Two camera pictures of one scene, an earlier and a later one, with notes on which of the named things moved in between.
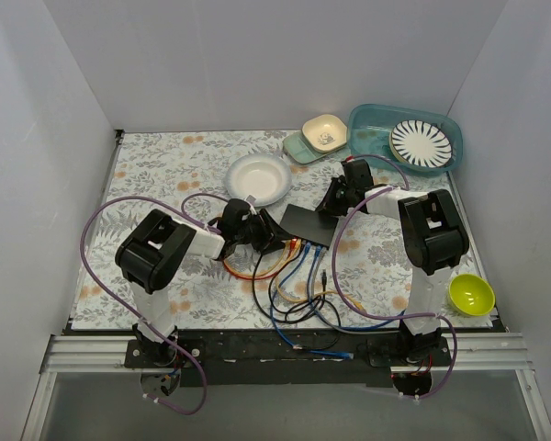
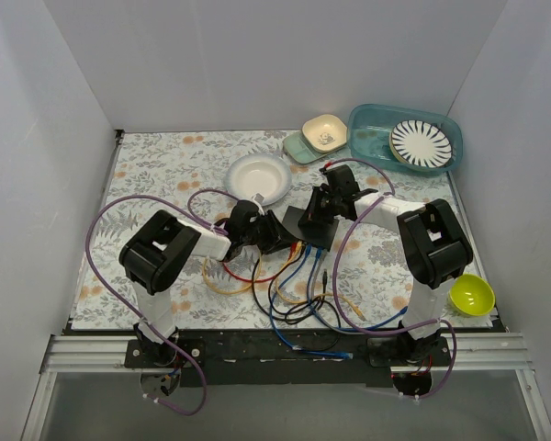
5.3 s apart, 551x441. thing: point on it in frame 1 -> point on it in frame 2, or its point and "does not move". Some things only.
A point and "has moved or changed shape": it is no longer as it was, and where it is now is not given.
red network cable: [259, 278] does not move
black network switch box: [310, 225] does not move
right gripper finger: [336, 200] -> [316, 222]
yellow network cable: [283, 295] has moved or changed shape
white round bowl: [265, 177] does not move
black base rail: [259, 358] does not move
